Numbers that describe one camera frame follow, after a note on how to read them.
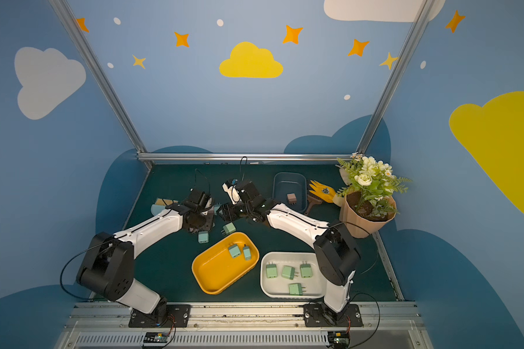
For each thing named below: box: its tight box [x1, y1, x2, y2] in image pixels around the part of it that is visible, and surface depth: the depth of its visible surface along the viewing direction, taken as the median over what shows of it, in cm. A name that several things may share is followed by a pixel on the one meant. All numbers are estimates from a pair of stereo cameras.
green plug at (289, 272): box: [280, 265, 300, 280], surface depth 84 cm
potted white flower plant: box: [336, 151, 412, 239], surface depth 80 cm
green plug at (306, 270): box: [299, 261, 313, 279], surface depth 85 cm
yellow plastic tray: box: [192, 231, 260, 296], surface depth 88 cm
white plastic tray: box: [259, 251, 326, 299], surface depth 84 cm
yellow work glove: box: [308, 179, 337, 203], surface depth 109 cm
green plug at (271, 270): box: [265, 261, 278, 279], surface depth 85 cm
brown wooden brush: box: [304, 194, 324, 216], surface depth 107 cm
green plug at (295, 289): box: [288, 282, 307, 296], surface depth 80 cm
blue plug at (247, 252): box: [243, 243, 252, 262], surface depth 88 cm
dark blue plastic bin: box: [272, 171, 308, 214], surface depth 110 cm
